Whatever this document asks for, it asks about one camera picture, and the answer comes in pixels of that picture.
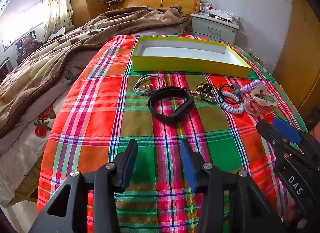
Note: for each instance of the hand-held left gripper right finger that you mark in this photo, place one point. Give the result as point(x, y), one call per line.
point(187, 163)

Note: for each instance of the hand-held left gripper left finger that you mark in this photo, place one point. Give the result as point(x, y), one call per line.
point(133, 163)

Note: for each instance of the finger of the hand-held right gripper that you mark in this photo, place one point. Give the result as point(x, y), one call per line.
point(286, 129)
point(266, 128)

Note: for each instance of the pearly hair claw clip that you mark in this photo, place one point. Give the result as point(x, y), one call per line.
point(257, 108)

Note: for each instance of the black watch band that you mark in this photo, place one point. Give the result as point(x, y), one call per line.
point(182, 111)

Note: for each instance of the yellow cardboard box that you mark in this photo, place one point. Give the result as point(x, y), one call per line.
point(175, 50)

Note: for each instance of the person's right hand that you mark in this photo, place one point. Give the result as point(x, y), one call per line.
point(288, 210)

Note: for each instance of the plaid cloth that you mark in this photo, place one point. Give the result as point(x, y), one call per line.
point(100, 123)

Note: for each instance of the wooden cabinet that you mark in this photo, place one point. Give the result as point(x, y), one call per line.
point(300, 60)

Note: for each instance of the floral quilt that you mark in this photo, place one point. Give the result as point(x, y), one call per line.
point(37, 128)

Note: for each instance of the grey nightstand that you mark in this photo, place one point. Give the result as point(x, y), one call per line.
point(212, 29)

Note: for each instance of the pile of small toiletries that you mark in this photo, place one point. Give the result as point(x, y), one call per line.
point(225, 15)

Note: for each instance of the clear plastic organizer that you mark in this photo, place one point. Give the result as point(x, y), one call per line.
point(206, 9)

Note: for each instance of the brown patterned blanket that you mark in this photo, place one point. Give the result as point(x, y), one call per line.
point(75, 42)

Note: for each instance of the wooden headboard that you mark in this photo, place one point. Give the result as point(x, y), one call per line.
point(175, 0)

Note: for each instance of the teddy bear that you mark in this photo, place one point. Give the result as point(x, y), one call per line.
point(27, 40)

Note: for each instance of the dotted curtain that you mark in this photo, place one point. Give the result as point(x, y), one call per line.
point(58, 5)

